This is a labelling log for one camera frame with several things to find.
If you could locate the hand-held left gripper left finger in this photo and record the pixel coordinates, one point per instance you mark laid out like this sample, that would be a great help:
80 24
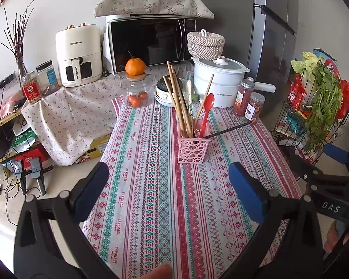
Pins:
91 191

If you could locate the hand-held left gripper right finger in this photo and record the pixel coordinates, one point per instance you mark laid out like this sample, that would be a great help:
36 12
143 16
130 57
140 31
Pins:
247 191

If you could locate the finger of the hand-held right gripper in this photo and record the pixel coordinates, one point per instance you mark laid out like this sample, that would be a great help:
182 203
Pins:
334 152
308 170

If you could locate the black chopstick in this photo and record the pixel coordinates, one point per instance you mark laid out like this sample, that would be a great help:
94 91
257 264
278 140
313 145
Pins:
229 129

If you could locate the pink perforated utensil holder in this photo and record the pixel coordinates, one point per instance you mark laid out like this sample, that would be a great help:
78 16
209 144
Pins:
192 151

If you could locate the red plastic spoon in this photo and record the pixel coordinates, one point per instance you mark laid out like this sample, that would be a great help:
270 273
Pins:
211 101

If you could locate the white patterned chopstick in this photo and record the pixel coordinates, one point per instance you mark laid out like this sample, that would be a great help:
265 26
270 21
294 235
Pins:
189 93

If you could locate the person's right hand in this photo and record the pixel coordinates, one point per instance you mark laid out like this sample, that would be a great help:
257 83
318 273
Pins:
334 235

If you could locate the person's left hand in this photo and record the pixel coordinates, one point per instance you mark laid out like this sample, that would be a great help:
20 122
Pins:
158 271

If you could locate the yellow cardboard box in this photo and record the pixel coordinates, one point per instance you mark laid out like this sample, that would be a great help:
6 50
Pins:
100 148

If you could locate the bunch of leafy greens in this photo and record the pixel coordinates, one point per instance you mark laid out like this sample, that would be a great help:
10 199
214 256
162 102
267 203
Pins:
322 98

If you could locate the red plastic bag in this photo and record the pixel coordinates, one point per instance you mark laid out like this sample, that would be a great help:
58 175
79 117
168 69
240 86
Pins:
346 96

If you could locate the grey device on stand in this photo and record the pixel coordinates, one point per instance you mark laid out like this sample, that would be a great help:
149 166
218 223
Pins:
37 168
19 170

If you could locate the red snack packet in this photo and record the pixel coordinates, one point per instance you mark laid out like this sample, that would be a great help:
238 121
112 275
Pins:
296 93

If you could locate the white floral side cloth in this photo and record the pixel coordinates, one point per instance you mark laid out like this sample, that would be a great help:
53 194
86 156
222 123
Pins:
69 122

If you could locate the patterned striped tablecloth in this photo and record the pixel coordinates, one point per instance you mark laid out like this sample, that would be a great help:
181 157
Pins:
163 209

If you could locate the jar of dried fruit rings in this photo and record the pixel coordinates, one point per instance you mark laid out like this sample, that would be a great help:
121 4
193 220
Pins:
254 107

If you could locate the jar of red dried fruit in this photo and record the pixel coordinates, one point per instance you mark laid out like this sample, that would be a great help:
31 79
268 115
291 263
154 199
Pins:
241 98

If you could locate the napa cabbage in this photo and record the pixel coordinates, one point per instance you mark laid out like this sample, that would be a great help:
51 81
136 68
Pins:
304 62

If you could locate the blue box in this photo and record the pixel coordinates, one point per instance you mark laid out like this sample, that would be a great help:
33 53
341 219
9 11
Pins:
322 53

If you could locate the small tangerine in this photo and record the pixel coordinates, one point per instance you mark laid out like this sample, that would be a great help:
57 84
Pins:
135 101
143 95

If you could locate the white electric cooking pot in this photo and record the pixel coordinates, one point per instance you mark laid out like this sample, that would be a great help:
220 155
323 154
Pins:
221 87

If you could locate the wooden shelf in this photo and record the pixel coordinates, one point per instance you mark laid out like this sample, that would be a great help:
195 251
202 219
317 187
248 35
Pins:
5 119

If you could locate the red label glass jar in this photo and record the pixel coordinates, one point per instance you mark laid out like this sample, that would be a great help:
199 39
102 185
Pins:
30 90

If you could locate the clear container with black lid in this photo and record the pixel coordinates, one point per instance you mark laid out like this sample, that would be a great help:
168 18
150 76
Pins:
48 77

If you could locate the glass jar with wooden lid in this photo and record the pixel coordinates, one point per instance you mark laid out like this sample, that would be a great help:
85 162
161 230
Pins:
136 77

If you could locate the large orange with stem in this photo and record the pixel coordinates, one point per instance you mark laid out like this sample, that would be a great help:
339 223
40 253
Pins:
135 66

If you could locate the black power strip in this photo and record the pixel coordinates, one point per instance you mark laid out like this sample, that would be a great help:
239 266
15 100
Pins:
3 82

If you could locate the white air fryer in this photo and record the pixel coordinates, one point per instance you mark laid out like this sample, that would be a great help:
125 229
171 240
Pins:
75 46

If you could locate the woven lidded basket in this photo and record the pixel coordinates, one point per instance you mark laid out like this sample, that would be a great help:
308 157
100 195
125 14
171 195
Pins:
205 46

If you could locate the black microwave oven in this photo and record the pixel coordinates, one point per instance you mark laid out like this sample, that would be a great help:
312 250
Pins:
145 43

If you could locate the dried twig branches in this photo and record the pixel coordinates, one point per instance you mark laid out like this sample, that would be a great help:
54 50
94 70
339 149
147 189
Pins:
19 46

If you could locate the grey refrigerator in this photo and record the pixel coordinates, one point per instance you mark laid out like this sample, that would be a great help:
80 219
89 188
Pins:
226 11

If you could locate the floral fabric microwave cover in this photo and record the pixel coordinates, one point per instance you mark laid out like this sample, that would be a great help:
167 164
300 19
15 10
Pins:
151 1

